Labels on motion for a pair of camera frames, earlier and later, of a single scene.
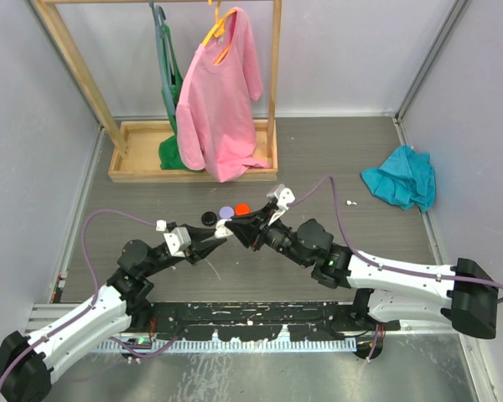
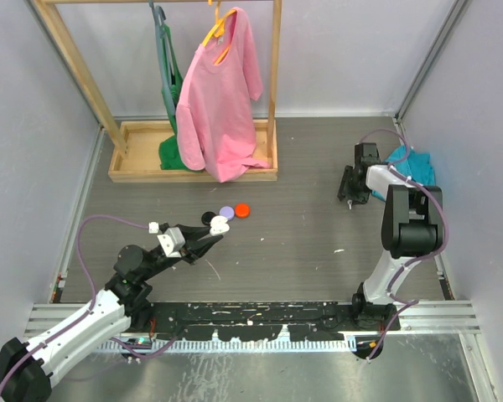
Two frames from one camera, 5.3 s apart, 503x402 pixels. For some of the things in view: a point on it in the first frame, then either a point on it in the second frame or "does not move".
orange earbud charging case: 242,208 does not move
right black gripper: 252,229 -> 345,190
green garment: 169,157 does not move
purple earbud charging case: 226,212 does not move
